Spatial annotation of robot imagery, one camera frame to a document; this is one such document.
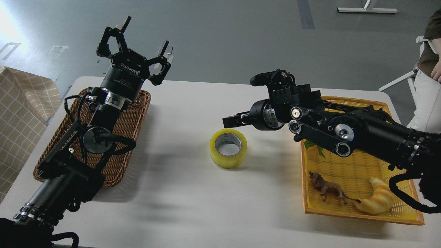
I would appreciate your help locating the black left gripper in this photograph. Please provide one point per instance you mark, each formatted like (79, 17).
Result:
(124, 75)

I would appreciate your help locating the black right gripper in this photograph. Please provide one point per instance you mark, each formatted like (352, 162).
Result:
(259, 116)

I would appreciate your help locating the yellow tape roll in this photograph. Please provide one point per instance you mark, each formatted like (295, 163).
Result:
(228, 136)

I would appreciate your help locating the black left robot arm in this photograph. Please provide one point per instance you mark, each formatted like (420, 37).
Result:
(73, 169)

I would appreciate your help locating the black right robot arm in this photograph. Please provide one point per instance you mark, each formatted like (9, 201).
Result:
(341, 129)

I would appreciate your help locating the orange toy carrot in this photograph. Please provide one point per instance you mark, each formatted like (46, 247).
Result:
(309, 144)

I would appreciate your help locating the brown toy lion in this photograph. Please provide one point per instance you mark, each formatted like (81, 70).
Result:
(325, 187)

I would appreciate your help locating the beige checkered cloth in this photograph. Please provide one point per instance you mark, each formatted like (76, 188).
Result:
(27, 102)

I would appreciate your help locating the yellow plastic basket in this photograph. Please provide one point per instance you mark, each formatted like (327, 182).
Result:
(352, 174)

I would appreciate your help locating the yellow toy croissant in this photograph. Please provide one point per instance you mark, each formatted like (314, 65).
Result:
(381, 200)

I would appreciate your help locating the white table leg base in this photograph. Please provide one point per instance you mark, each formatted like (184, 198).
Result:
(367, 7)

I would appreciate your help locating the person in white trousers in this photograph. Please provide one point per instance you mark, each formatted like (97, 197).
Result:
(427, 116)

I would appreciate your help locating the white chair frame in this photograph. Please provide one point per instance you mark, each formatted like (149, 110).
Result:
(410, 76)

